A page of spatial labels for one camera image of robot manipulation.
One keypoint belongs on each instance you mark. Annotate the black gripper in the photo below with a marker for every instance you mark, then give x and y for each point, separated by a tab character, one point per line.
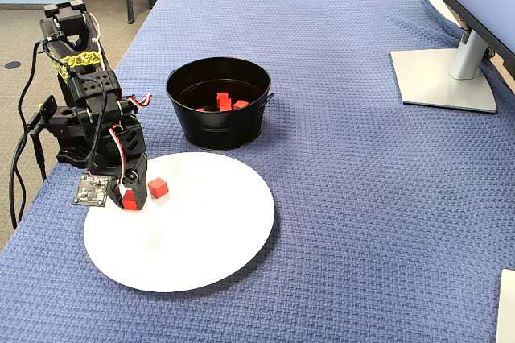
138	179

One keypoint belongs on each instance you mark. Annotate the white round plate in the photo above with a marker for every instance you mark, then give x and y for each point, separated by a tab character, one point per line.
181	246

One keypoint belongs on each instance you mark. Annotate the black metal bucket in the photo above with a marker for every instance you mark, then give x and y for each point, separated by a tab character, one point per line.
225	133

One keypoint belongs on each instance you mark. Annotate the black floor outlet cover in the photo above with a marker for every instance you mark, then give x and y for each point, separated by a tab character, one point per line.
13	64

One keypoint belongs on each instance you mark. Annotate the blue woven table cloth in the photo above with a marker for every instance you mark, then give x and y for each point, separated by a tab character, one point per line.
362	198

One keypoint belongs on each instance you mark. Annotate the silver monitor stand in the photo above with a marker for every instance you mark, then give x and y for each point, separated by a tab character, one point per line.
434	77

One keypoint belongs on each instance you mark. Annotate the white flat panel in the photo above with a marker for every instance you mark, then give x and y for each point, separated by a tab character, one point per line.
507	311

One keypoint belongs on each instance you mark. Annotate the small camera circuit board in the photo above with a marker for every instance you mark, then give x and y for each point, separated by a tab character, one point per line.
90	192

